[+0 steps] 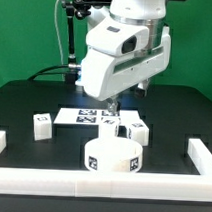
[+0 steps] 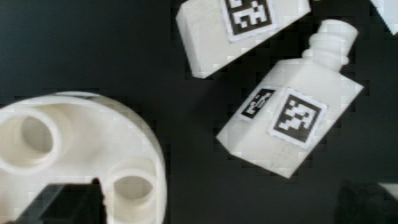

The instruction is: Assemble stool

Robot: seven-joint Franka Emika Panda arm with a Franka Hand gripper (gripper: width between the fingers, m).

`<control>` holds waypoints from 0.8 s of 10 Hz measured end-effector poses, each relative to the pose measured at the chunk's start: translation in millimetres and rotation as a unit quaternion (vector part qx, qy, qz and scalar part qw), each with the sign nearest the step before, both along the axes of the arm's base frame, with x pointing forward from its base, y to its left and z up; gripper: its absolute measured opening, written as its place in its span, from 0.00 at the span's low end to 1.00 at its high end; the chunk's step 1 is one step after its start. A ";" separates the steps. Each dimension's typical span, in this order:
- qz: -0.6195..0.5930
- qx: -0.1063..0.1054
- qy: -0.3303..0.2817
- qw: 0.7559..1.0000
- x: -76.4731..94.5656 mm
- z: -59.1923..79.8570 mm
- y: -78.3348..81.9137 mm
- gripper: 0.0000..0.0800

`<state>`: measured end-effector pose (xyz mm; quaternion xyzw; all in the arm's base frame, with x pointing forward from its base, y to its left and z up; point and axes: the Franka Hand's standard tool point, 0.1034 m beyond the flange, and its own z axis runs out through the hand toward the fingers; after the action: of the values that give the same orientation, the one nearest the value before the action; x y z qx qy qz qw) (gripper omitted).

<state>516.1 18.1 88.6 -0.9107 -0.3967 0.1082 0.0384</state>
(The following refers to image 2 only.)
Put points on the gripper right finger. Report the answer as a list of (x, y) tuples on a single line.
[(367, 204)]

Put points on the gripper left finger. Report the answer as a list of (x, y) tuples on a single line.
[(68, 204)]

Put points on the white stool leg with tags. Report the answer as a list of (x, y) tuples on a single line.
[(296, 103)]

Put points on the white stool leg middle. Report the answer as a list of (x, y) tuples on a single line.
[(226, 26)]

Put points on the white tag sheet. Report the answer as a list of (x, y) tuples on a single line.
[(388, 12)]

